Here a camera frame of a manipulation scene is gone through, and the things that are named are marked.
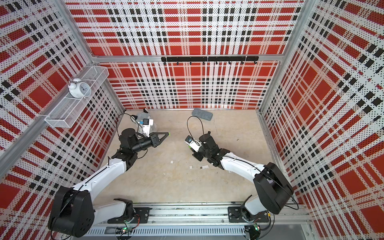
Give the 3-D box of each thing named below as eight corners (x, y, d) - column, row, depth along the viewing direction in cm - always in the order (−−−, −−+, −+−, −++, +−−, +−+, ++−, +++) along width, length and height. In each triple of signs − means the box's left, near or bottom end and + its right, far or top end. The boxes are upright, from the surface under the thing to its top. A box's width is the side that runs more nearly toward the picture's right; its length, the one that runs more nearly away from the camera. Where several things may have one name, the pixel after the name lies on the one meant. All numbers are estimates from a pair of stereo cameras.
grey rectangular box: (191, 115, 121) (191, 112, 118) (194, 109, 124) (194, 107, 122) (210, 121, 116) (210, 118, 113) (213, 116, 120) (213, 113, 117)
